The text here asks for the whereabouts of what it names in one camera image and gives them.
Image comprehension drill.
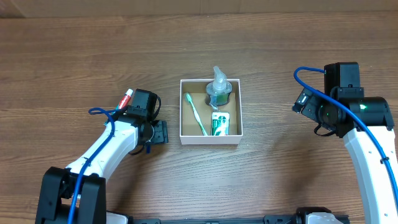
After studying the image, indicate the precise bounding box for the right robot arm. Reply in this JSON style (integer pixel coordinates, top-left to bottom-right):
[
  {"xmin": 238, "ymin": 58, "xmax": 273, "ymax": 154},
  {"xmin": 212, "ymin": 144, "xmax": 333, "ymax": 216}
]
[{"xmin": 292, "ymin": 87, "xmax": 397, "ymax": 223}]

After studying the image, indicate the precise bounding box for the green white packet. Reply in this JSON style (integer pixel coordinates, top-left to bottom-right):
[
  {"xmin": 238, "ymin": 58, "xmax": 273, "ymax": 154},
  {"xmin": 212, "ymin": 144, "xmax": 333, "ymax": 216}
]
[{"xmin": 210, "ymin": 104, "xmax": 230, "ymax": 136}]

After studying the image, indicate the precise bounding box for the white cardboard box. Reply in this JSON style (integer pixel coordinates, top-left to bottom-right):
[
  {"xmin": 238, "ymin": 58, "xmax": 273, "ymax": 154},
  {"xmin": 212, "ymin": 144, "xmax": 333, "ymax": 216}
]
[{"xmin": 179, "ymin": 79, "xmax": 243, "ymax": 145}]

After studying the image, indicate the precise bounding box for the blue cable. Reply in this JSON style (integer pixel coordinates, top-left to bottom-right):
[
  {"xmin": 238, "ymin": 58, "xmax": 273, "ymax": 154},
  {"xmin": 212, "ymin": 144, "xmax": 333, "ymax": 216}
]
[
  {"xmin": 293, "ymin": 66, "xmax": 398, "ymax": 200},
  {"xmin": 67, "ymin": 107, "xmax": 121, "ymax": 224}
]

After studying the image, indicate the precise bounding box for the blue disposable razor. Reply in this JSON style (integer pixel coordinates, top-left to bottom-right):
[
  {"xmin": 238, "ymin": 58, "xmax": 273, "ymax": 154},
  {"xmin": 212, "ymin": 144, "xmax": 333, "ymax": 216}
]
[{"xmin": 146, "ymin": 141, "xmax": 151, "ymax": 154}]

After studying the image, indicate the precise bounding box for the clear soap pump bottle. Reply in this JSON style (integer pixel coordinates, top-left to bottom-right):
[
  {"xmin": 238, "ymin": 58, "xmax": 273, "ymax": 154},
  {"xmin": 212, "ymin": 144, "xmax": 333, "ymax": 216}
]
[{"xmin": 205, "ymin": 66, "xmax": 233, "ymax": 108}]

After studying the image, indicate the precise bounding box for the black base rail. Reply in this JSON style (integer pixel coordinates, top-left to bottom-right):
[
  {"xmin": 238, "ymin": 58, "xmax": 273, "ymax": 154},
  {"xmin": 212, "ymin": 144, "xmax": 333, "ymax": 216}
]
[{"xmin": 131, "ymin": 215, "xmax": 305, "ymax": 224}]

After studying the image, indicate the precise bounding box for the left blue cable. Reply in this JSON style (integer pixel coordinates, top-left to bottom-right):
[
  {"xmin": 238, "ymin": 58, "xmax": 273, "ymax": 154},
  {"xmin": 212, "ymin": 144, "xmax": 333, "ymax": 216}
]
[{"xmin": 67, "ymin": 107, "xmax": 121, "ymax": 224}]

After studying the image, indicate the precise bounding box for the green white toothbrush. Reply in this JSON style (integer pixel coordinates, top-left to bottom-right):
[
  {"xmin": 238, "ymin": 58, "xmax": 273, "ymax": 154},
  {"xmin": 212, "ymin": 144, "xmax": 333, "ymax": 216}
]
[{"xmin": 184, "ymin": 92, "xmax": 208, "ymax": 136}]

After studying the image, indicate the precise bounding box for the red green toothpaste tube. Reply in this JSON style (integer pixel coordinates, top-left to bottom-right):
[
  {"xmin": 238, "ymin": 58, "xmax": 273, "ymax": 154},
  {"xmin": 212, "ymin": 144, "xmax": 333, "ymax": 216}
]
[{"xmin": 109, "ymin": 89, "xmax": 134, "ymax": 121}]

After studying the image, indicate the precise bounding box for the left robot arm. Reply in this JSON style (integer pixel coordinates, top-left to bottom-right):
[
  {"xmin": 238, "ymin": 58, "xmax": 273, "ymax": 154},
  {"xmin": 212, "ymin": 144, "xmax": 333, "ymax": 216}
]
[{"xmin": 35, "ymin": 106, "xmax": 169, "ymax": 224}]

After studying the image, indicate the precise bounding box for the right blue cable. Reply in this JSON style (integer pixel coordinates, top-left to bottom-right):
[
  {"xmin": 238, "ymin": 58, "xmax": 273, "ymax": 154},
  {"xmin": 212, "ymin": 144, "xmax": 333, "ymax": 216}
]
[{"xmin": 293, "ymin": 66, "xmax": 398, "ymax": 200}]

